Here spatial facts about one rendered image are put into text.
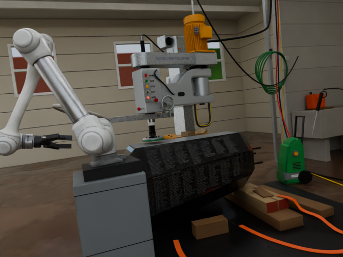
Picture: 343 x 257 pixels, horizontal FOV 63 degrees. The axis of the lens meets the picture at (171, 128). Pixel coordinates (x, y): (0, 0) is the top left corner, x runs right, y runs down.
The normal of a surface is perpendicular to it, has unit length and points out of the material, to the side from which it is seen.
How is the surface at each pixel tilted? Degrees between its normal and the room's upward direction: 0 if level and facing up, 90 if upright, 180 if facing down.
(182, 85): 90
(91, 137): 94
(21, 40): 82
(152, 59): 90
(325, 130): 90
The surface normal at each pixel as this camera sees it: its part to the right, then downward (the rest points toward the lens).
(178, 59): 0.53, 0.01
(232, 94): 0.33, 0.04
